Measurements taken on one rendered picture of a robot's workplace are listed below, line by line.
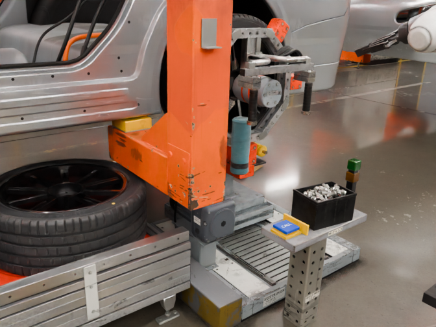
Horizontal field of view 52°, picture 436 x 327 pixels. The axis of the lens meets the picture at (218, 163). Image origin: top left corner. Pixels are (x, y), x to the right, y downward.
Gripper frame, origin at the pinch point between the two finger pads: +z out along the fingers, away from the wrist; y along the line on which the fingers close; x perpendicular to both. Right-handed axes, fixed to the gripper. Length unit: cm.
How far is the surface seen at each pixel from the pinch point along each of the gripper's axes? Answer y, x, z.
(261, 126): -5, -16, 68
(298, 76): 2.8, -1.0, 37.0
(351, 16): 233, -25, 141
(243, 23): 3, 32, 50
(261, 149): -11, -26, 69
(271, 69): -14.7, 10.7, 33.1
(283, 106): 7, -13, 59
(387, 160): 141, -132, 115
